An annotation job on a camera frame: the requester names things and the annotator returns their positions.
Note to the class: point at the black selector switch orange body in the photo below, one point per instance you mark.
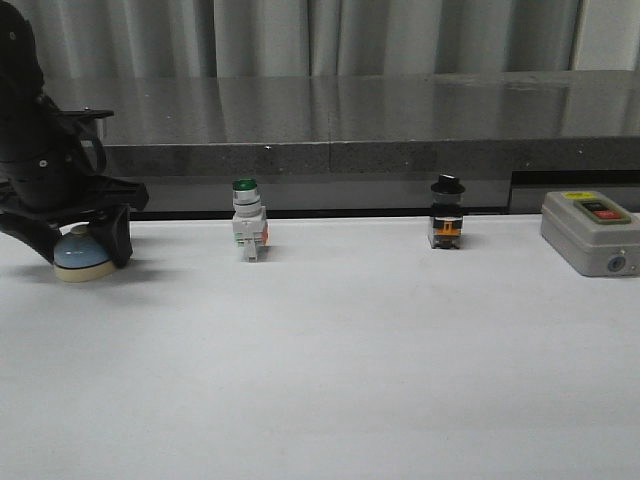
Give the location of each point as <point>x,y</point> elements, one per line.
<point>446,219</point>

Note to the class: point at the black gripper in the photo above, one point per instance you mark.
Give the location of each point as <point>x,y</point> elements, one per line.
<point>52,166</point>

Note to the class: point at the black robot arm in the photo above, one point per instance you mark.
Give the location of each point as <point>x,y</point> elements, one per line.
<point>22,82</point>

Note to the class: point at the grey curtain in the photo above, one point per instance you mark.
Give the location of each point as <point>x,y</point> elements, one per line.
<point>146,39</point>

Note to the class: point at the grey control box red button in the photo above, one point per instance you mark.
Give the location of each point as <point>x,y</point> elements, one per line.
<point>595,235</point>

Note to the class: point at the blue desk bell cream base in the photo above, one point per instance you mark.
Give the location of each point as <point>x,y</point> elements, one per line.
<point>78,257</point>

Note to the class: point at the grey granite counter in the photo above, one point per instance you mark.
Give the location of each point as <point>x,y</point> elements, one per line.
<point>338,146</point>

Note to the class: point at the green pushbutton switch white body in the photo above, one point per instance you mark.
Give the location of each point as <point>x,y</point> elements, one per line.
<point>250,224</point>

